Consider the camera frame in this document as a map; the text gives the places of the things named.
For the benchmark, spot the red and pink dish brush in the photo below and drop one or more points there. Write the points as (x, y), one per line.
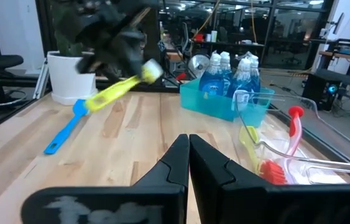
(296, 112)

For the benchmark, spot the green cactus plant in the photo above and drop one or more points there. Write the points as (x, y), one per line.
(64, 46)

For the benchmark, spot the yellow-green dish brush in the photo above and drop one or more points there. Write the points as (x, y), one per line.
(112, 91)
(249, 140)

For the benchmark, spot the black office chair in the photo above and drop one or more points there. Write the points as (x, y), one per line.
(0, 62)

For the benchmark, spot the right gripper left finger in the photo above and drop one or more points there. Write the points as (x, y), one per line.
(150, 202)

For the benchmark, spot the wooden desk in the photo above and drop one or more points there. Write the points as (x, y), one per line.
(348, 57)

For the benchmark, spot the black computer with blue light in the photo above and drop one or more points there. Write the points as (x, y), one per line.
(320, 90)

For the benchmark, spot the teal plastic bin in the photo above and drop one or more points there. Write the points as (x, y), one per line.
(202, 105)

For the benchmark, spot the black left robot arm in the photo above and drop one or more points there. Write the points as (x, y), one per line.
(78, 18)

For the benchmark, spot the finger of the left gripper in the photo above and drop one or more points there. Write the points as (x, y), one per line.
(132, 63)
(86, 63)

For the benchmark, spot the white hexagonal plant pot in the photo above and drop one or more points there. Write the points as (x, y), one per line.
(69, 77)

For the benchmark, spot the silver aluminium extrusion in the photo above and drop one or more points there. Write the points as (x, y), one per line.
(42, 79)

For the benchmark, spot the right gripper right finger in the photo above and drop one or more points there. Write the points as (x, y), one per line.
(255, 205)

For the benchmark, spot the clear plastic bin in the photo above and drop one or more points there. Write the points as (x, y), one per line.
(317, 161)

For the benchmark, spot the blue dish soap bottle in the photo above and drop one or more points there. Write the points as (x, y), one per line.
(227, 74)
(240, 82)
(210, 84)
(255, 77)

